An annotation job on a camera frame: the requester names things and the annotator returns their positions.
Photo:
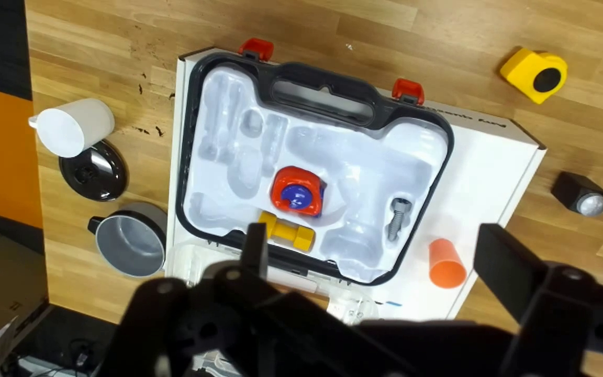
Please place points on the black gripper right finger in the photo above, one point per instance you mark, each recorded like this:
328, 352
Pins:
502, 264

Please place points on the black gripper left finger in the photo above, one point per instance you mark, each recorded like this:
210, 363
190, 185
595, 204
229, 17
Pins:
253, 244

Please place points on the red blue measuring tape toy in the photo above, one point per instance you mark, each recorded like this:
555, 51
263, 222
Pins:
297, 192

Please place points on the yellow toy tool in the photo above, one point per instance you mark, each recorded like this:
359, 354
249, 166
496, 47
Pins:
291, 231

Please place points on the grey toy bolt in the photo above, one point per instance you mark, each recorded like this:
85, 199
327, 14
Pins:
398, 216

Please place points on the black white toy toolbox base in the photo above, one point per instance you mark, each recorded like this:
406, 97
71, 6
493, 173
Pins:
356, 153

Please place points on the yellow toy block black circle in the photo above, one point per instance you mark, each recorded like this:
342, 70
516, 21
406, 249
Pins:
531, 74

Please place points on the small orange plastic cup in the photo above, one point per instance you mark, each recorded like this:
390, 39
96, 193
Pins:
447, 264

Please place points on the grey cooking pot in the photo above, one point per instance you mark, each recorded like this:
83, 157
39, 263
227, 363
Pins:
129, 241

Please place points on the black pot lid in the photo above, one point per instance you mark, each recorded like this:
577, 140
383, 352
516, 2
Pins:
95, 173

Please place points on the white mug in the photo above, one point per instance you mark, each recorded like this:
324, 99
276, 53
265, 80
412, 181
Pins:
71, 127

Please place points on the brown cardboard box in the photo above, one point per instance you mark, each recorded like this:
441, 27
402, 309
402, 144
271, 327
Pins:
1, 280

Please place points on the orange panel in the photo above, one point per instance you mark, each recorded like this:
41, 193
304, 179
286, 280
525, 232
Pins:
9, 153

